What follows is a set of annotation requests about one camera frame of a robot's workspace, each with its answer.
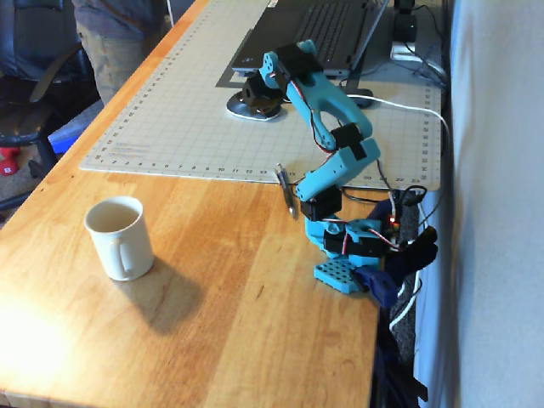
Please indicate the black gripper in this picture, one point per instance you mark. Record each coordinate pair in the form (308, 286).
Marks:
(255, 93)

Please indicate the blue ballpoint pen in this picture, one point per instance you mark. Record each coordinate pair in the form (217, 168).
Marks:
(285, 191)

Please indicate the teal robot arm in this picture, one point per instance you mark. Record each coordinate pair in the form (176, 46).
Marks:
(323, 93)

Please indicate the white ceramic mug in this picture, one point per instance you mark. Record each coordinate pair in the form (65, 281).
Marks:
(140, 251)

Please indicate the black computer mouse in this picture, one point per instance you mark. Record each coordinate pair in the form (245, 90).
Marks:
(236, 111)

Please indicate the grey gridded cutting mat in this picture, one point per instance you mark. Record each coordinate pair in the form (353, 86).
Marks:
(178, 127)

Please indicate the black usb hub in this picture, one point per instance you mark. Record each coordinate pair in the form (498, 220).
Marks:
(362, 93)

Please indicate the dark grey laptop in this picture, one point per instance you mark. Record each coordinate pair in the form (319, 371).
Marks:
(323, 25)

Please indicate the person in khaki trousers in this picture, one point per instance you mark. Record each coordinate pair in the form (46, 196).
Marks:
(119, 51)

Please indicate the black device on silver base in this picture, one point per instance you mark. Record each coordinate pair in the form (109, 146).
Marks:
(404, 30)

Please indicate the blue grey storage bin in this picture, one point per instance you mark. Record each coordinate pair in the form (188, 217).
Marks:
(68, 140)

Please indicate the dark blue table clamp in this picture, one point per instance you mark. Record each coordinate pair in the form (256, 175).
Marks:
(378, 285)

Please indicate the black office chair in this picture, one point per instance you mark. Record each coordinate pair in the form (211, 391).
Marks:
(25, 123)

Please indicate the red dumbbell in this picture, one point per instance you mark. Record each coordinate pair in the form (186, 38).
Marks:
(8, 163)

